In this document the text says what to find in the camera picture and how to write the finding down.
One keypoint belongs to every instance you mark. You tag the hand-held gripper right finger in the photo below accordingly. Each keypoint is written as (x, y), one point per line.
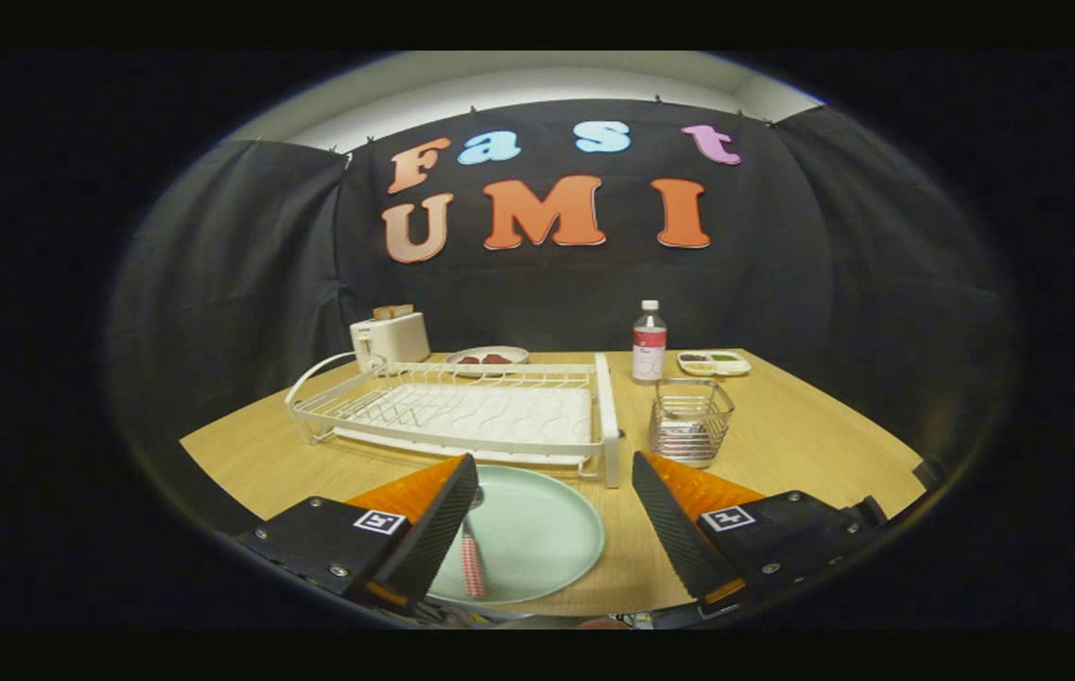
(679, 539)

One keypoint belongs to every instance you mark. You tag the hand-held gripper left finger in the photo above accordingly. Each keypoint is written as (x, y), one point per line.
(433, 530)

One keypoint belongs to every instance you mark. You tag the pale green plate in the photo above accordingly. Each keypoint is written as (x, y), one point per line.
(537, 534)

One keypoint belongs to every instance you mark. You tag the beige plate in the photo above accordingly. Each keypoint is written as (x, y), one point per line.
(518, 354)

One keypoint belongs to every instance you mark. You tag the white divided snack tray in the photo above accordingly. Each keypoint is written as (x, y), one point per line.
(715, 364)

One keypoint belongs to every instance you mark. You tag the black table edge block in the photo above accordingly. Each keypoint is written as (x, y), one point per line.
(870, 511)
(929, 473)

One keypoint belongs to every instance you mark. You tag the white toaster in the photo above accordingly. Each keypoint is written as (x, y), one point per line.
(400, 339)

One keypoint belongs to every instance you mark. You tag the clear bottle with red label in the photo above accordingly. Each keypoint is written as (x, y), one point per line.
(649, 345)

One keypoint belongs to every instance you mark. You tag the toast slices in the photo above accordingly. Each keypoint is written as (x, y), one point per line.
(393, 311)

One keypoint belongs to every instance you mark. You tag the black backdrop cloth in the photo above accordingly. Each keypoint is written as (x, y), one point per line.
(830, 265)

